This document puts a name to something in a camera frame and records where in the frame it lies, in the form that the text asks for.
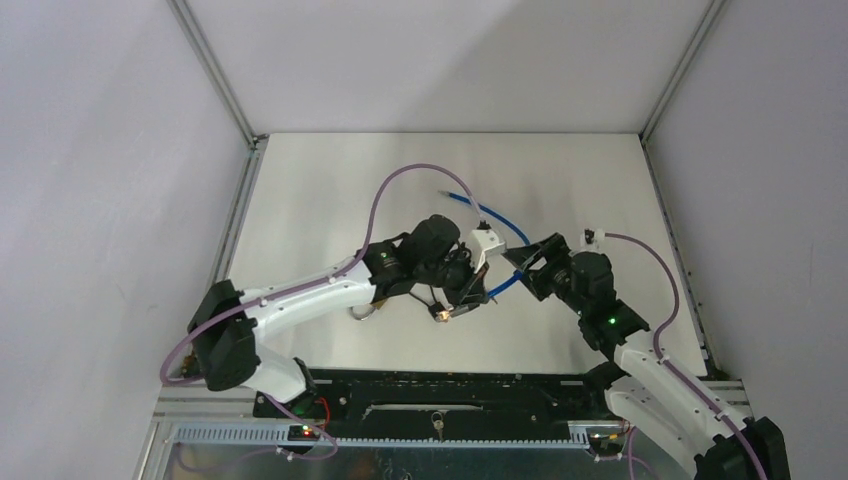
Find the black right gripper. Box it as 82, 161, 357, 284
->
501, 233, 588, 317

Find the blue cable lock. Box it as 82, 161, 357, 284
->
437, 190, 533, 299

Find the black cable lock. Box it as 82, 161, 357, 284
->
408, 292, 452, 323

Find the brass padlock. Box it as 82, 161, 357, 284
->
347, 300, 387, 321

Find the padlock key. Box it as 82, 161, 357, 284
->
430, 411, 444, 442

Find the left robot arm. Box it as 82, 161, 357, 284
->
187, 214, 506, 417

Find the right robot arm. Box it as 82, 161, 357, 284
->
503, 234, 791, 479

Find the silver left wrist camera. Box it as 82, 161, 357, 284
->
467, 225, 506, 273

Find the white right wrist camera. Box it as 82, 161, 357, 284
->
580, 228, 606, 253

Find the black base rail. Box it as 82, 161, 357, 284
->
294, 369, 632, 444

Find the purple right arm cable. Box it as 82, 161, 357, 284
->
599, 231, 770, 480

